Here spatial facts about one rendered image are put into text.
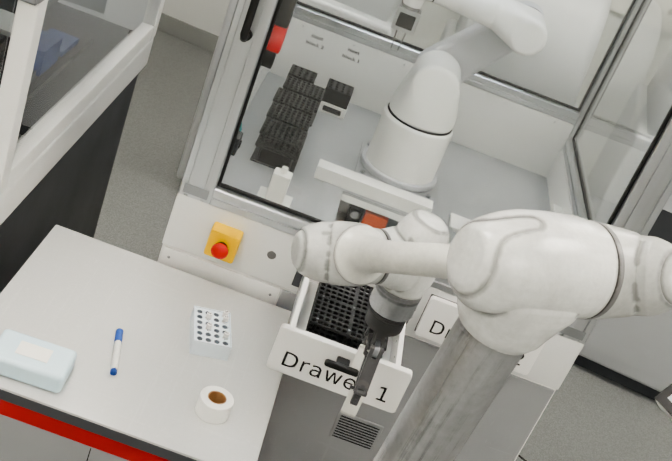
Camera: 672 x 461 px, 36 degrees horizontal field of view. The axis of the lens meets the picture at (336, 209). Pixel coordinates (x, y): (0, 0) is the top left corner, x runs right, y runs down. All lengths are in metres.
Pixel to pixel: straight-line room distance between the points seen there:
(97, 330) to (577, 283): 1.21
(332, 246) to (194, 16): 4.10
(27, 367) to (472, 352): 0.97
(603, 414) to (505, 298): 2.90
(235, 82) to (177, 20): 3.54
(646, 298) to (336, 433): 1.46
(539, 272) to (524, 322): 0.08
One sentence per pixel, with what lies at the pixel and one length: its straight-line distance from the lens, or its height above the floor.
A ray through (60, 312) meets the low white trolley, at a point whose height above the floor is 0.76.
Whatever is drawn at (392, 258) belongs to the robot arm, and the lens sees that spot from 1.67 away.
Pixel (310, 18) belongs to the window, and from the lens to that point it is 2.21.
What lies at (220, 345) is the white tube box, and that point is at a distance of 2.23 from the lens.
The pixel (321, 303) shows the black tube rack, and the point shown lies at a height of 0.90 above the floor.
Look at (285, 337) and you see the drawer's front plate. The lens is 2.13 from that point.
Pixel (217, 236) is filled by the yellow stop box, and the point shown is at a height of 0.90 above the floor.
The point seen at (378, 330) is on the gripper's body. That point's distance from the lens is 1.94.
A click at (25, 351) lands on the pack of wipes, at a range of 2.07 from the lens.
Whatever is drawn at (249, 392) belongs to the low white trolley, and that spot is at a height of 0.76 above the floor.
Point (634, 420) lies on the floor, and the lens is 4.23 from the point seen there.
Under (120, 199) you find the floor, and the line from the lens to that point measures 4.17.
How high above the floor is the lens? 2.13
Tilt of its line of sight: 28 degrees down
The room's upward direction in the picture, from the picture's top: 22 degrees clockwise
